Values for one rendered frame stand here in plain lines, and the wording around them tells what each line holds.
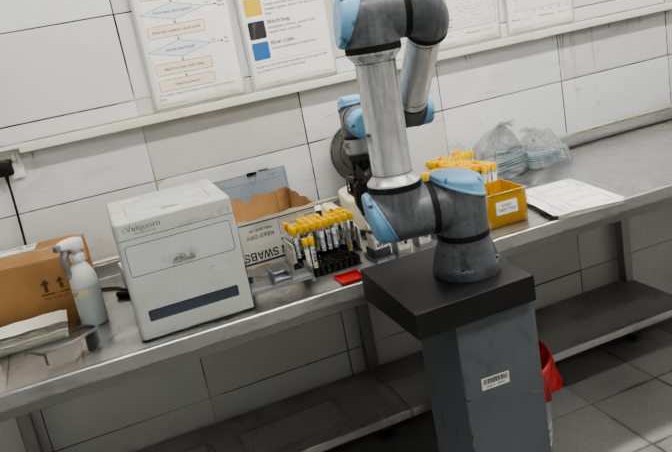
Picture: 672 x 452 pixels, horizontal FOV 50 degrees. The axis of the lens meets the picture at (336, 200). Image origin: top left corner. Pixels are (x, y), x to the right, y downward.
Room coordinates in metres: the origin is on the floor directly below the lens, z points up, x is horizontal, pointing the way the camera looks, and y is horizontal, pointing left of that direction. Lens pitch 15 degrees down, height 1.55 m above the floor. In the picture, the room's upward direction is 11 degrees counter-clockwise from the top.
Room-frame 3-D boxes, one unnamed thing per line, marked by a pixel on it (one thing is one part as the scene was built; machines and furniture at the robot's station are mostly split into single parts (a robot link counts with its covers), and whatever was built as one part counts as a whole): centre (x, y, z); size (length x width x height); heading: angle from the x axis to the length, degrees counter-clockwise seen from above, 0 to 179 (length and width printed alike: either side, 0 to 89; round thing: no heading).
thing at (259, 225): (2.15, 0.22, 0.95); 0.29 x 0.25 x 0.15; 18
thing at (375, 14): (1.50, -0.13, 1.32); 0.15 x 0.12 x 0.55; 97
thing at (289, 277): (1.75, 0.20, 0.92); 0.21 x 0.07 x 0.05; 108
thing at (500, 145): (2.52, -0.59, 0.97); 0.26 x 0.17 x 0.19; 124
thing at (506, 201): (2.02, -0.46, 0.93); 0.13 x 0.13 x 0.10; 16
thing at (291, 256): (2.00, 0.06, 0.91); 0.20 x 0.10 x 0.07; 108
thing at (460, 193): (1.52, -0.26, 1.11); 0.13 x 0.12 x 0.14; 97
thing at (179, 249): (1.78, 0.41, 1.03); 0.31 x 0.27 x 0.30; 108
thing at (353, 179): (1.90, -0.08, 1.11); 0.09 x 0.08 x 0.12; 20
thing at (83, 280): (1.79, 0.69, 1.00); 0.09 x 0.08 x 0.24; 18
